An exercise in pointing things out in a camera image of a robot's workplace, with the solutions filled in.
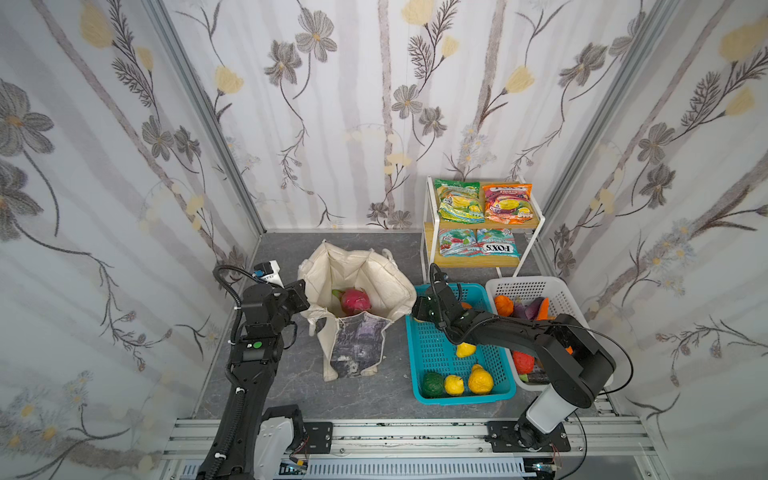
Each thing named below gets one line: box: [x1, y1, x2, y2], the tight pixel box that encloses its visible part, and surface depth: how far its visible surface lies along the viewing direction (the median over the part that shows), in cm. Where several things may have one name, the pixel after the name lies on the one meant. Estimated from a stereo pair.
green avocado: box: [421, 372, 445, 398], surface depth 80 cm
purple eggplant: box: [514, 297, 544, 321], surface depth 95 cm
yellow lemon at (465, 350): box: [456, 342, 477, 358], surface depth 88 cm
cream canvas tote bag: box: [298, 240, 417, 382], surface depth 84 cm
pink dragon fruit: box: [332, 288, 371, 315], surface depth 91 cm
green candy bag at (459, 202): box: [434, 179, 486, 225], surface depth 80 cm
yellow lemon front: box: [445, 374, 465, 396], surface depth 80 cm
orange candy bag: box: [482, 184, 534, 225], surface depth 80 cm
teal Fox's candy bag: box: [476, 228, 520, 258], surface depth 95 cm
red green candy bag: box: [439, 228, 482, 257], surface depth 95 cm
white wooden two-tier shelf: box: [420, 175, 545, 283], surface depth 84 cm
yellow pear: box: [468, 364, 494, 395], surface depth 80 cm
